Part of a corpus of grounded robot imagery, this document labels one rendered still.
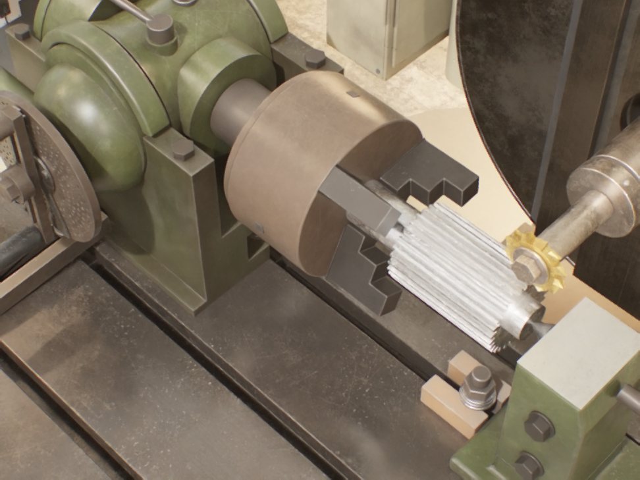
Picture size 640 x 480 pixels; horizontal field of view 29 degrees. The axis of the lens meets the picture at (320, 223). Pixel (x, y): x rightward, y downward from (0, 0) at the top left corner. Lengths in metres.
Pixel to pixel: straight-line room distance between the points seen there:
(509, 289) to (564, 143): 0.24
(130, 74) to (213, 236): 0.21
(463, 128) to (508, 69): 1.69
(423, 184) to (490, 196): 1.64
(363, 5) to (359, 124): 0.32
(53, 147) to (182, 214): 0.16
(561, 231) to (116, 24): 0.53
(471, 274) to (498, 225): 1.68
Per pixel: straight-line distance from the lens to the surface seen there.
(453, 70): 1.60
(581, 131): 1.32
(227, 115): 1.32
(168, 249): 1.43
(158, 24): 1.32
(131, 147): 1.32
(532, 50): 1.32
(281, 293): 1.45
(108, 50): 1.30
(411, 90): 3.13
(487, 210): 2.87
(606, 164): 1.16
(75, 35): 1.32
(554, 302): 1.95
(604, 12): 1.21
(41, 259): 1.47
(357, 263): 1.27
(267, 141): 1.22
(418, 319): 1.43
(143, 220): 1.43
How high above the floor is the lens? 2.16
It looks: 50 degrees down
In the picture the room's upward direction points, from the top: straight up
